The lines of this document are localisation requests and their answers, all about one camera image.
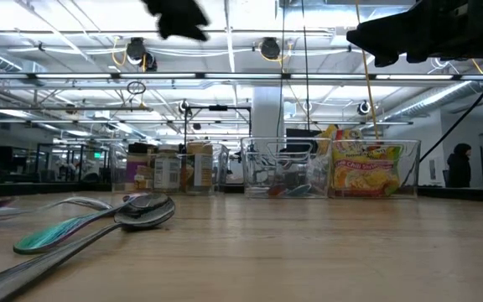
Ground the yellow cable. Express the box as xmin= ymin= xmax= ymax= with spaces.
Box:
xmin=353 ymin=0 xmax=381 ymax=140

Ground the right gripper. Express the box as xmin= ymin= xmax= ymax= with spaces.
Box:
xmin=345 ymin=0 xmax=483 ymax=75

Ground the silver ventilation duct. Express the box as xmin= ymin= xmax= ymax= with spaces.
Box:
xmin=392 ymin=79 xmax=483 ymax=122

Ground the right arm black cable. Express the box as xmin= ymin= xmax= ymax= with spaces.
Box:
xmin=418 ymin=73 xmax=483 ymax=164

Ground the white pillar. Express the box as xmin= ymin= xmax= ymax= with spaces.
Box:
xmin=252 ymin=86 xmax=285 ymax=139

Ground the dark metal spoon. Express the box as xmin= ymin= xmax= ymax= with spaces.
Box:
xmin=0 ymin=194 xmax=177 ymax=302

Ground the wide clear plastic bin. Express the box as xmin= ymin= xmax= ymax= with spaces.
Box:
xmin=109 ymin=142 xmax=230 ymax=196

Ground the purple label spice jar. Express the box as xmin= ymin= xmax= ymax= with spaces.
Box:
xmin=124 ymin=142 xmax=155 ymax=193

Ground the black monitor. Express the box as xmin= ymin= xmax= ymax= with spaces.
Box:
xmin=285 ymin=128 xmax=322 ymax=154

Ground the iridescent spoon green handle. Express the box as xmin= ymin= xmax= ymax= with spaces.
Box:
xmin=13 ymin=192 xmax=171 ymax=256

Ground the slim spoon blue handle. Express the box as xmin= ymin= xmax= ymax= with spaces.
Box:
xmin=0 ymin=195 xmax=113 ymax=226

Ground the person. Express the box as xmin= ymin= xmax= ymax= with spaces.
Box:
xmin=446 ymin=143 xmax=473 ymax=189

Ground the black camera rig frame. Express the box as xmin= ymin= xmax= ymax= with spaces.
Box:
xmin=182 ymin=104 xmax=253 ymax=148

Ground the lime chili shrimp ramen packet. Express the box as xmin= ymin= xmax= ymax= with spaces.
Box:
xmin=331 ymin=140 xmax=404 ymax=198

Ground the white lid spice jar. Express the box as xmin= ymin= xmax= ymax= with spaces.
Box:
xmin=153 ymin=144 xmax=183 ymax=194

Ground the small brown lid jar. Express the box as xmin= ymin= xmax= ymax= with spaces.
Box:
xmin=134 ymin=164 xmax=155 ymax=192

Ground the blue-edged yellow ramen packet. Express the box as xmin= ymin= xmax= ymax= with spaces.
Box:
xmin=316 ymin=124 xmax=340 ymax=167

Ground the narrow clear plastic bin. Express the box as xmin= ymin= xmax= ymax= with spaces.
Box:
xmin=240 ymin=137 xmax=334 ymax=200
xmin=329 ymin=139 xmax=422 ymax=200

